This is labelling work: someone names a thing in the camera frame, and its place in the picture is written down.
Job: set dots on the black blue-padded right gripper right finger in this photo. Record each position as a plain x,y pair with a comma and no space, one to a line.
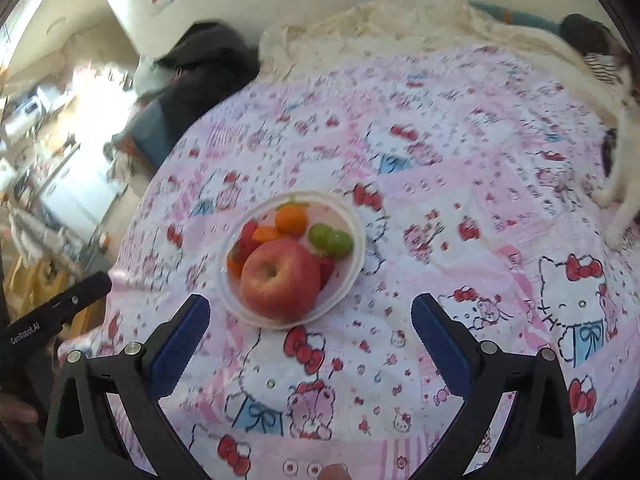
515,420

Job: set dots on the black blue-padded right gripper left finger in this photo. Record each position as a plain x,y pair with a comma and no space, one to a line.
82,440

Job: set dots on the orange tangerine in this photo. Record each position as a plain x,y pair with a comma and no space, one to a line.
265,234
291,220

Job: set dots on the large red apple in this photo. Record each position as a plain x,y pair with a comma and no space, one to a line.
281,281

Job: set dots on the strawberry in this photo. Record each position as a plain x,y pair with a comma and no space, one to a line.
326,267
241,250

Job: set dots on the green grape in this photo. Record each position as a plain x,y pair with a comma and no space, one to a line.
338,244
319,234

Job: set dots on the wooden rack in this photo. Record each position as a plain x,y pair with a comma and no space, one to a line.
27,285

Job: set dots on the white drawer cabinet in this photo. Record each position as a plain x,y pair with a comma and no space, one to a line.
78,192

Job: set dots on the strawberry in plate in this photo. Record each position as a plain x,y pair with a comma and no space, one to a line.
241,250

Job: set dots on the red cherry tomato in plate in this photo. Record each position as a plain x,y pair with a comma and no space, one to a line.
249,229

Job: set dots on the orange tangerine in plate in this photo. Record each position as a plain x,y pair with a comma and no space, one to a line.
291,220

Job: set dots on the white tabby cat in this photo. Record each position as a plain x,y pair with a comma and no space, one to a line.
622,184

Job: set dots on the pink Hello Kitty blanket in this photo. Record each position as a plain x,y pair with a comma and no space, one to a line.
468,170

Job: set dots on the green grape in plate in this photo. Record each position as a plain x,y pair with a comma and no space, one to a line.
319,234

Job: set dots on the white pink strawberry plate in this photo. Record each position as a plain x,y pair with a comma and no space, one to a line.
324,208

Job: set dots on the black jacket on chair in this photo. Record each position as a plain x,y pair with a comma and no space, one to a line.
211,62

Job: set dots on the striped cloth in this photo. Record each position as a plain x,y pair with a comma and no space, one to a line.
603,66

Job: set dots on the cream bed sheet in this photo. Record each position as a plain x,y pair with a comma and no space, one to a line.
417,27

